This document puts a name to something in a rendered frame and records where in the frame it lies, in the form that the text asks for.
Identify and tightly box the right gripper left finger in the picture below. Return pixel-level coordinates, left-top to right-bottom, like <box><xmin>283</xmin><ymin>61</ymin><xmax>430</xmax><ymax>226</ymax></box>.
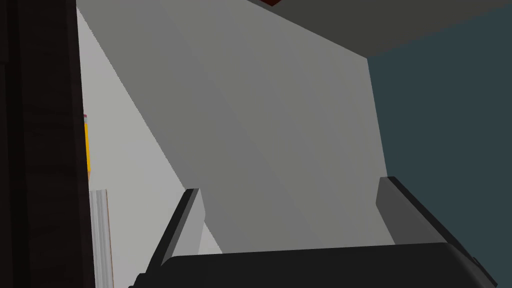
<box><xmin>146</xmin><ymin>187</ymin><xmax>206</xmax><ymax>275</ymax></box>

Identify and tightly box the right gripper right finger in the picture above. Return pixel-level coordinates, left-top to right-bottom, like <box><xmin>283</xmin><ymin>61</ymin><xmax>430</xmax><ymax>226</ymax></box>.
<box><xmin>375</xmin><ymin>175</ymin><xmax>486</xmax><ymax>268</ymax></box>

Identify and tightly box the yellow picture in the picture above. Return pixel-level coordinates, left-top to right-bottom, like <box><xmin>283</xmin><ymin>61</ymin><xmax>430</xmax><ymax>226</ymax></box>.
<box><xmin>83</xmin><ymin>113</ymin><xmax>92</xmax><ymax>184</ymax></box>

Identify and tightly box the dark brown door leaf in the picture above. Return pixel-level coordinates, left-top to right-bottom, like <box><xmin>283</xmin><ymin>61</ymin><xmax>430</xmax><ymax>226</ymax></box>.
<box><xmin>0</xmin><ymin>0</ymin><xmax>97</xmax><ymax>288</ymax></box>

